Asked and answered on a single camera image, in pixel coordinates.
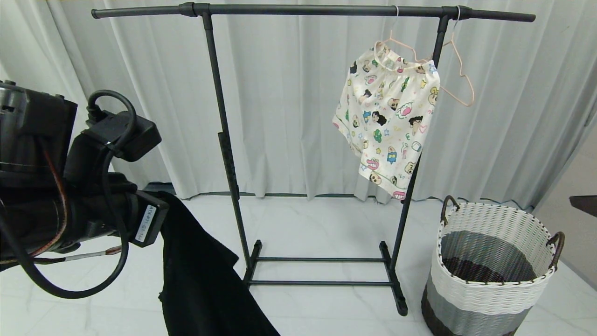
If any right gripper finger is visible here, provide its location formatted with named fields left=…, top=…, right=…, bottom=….
left=569, top=195, right=597, bottom=218

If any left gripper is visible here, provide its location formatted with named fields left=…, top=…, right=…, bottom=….
left=70, top=180, right=169, bottom=252

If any black garment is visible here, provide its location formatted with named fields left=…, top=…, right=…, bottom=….
left=158, top=190, right=280, bottom=336

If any pink clothes hanger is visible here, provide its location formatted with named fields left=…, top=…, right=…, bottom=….
left=373, top=6, right=434, bottom=63
left=438, top=6, right=475, bottom=107

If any cream printed garment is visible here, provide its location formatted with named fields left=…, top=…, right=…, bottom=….
left=332, top=41, right=441, bottom=200

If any white laundry basket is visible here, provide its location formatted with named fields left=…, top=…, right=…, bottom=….
left=421, top=195, right=565, bottom=336

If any black clothes rack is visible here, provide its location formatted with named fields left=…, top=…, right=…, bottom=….
left=91, top=2, right=536, bottom=317

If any white curtain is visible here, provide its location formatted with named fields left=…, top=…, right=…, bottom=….
left=0, top=0, right=597, bottom=208

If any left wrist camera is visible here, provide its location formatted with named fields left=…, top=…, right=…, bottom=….
left=63, top=110, right=162, bottom=187

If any black cable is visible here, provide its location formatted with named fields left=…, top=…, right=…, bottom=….
left=0, top=90, right=138, bottom=299

